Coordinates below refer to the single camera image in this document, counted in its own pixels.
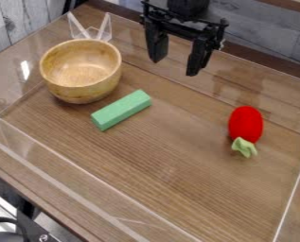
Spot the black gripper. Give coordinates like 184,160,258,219
141,0,230,77

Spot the red plush strawberry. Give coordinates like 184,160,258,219
228,106,265,158

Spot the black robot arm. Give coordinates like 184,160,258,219
141,0,230,77

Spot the green rectangular block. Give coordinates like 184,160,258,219
91,90,152,131

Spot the wooden bowl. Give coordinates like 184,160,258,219
40,39,123,104

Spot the clear acrylic corner bracket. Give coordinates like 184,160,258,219
68,12,113,42

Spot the black metal mount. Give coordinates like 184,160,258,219
16,211,61,242

